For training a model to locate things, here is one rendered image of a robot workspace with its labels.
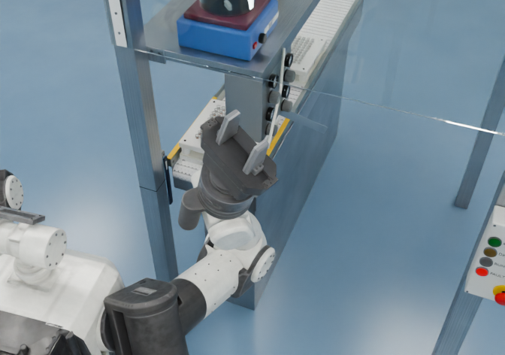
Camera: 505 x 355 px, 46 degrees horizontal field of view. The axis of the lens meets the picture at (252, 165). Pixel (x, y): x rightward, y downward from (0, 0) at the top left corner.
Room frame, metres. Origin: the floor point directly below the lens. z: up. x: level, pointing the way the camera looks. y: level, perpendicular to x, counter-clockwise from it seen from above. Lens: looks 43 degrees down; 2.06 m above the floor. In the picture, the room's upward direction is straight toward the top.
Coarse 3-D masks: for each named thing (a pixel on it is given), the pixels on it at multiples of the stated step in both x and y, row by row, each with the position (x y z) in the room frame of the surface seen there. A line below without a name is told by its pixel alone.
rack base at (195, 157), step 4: (272, 136) 1.46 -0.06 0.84; (272, 140) 1.44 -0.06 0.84; (180, 152) 1.38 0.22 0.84; (192, 152) 1.38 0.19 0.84; (196, 152) 1.38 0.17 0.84; (180, 156) 1.38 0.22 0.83; (184, 156) 1.37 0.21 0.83; (188, 156) 1.37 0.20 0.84; (192, 156) 1.36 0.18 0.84; (196, 156) 1.36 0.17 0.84; (200, 156) 1.36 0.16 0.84; (188, 160) 1.37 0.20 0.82; (192, 160) 1.36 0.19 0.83; (196, 160) 1.36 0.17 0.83; (200, 160) 1.35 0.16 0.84; (200, 164) 1.35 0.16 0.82
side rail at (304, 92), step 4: (304, 92) 1.69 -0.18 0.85; (308, 92) 1.72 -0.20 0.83; (300, 96) 1.66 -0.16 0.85; (304, 96) 1.68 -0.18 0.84; (296, 100) 1.64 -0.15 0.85; (300, 100) 1.64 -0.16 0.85; (296, 104) 1.62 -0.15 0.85; (300, 104) 1.63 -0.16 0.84; (292, 108) 1.59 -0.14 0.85; (296, 108) 1.59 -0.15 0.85; (296, 112) 1.60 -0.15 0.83; (288, 124) 1.52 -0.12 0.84; (288, 128) 1.52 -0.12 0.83; (284, 132) 1.49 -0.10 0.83; (280, 136) 1.45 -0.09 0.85; (280, 140) 1.45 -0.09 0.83; (276, 144) 1.41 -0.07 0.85; (276, 148) 1.41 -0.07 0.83; (272, 152) 1.38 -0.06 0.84; (272, 156) 1.38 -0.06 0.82
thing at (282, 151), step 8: (224, 96) 1.72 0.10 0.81; (312, 96) 1.77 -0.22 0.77; (304, 104) 1.68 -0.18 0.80; (312, 104) 1.78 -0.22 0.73; (304, 112) 1.69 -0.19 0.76; (296, 128) 1.61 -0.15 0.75; (288, 136) 1.52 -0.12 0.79; (296, 136) 1.61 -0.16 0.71; (280, 144) 1.46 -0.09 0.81; (288, 144) 1.53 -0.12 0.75; (280, 152) 1.46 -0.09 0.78; (288, 152) 1.53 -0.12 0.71; (280, 160) 1.46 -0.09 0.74; (176, 184) 1.36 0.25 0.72; (184, 184) 1.35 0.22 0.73; (256, 200) 1.26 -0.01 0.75; (256, 208) 1.26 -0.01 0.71
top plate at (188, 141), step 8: (208, 104) 1.57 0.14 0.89; (216, 104) 1.57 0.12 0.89; (224, 104) 1.57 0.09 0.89; (208, 112) 1.53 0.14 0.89; (200, 120) 1.48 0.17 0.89; (192, 128) 1.45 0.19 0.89; (184, 136) 1.41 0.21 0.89; (192, 136) 1.41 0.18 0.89; (184, 144) 1.37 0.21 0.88; (192, 144) 1.37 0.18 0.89; (200, 144) 1.37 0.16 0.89; (200, 152) 1.35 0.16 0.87
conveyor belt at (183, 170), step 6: (294, 90) 1.75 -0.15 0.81; (300, 90) 1.75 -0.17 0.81; (294, 96) 1.71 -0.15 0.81; (294, 102) 1.68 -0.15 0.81; (282, 120) 1.57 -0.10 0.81; (180, 162) 1.36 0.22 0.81; (186, 162) 1.36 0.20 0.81; (174, 168) 1.34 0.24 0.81; (180, 168) 1.34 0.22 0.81; (186, 168) 1.34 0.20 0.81; (192, 168) 1.34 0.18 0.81; (198, 168) 1.34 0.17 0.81; (174, 174) 1.33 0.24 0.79; (180, 174) 1.33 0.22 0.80; (186, 174) 1.32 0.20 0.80; (186, 180) 1.32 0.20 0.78
